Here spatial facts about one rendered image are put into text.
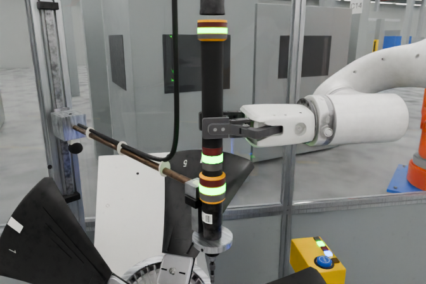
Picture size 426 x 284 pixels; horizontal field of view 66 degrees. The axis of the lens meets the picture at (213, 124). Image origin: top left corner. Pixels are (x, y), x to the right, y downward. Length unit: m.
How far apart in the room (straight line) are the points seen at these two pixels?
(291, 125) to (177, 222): 0.34
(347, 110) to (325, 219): 1.08
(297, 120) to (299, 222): 1.07
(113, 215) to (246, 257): 0.77
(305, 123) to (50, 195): 0.48
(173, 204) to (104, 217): 0.26
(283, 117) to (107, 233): 0.61
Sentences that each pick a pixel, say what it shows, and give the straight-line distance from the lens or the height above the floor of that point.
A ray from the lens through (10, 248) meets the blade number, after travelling 0.78.
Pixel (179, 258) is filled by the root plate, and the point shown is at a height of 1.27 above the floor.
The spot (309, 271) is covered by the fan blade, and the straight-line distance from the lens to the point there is 0.82.
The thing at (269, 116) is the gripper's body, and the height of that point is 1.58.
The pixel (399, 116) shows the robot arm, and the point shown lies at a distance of 0.60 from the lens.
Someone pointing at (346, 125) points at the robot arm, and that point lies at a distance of 0.55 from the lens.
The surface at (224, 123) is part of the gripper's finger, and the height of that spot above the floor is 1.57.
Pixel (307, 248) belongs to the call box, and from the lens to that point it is 1.10.
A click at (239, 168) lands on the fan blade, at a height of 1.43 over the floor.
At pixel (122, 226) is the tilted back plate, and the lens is 0.94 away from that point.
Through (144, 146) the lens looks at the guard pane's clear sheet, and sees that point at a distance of 1.27.
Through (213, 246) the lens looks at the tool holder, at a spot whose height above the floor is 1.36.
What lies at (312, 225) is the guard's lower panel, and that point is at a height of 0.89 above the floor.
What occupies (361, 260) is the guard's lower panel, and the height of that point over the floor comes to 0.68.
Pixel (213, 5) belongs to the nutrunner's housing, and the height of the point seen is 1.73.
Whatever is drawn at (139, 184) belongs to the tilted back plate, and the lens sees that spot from 0.96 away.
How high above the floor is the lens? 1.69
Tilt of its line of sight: 15 degrees down
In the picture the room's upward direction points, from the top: straight up
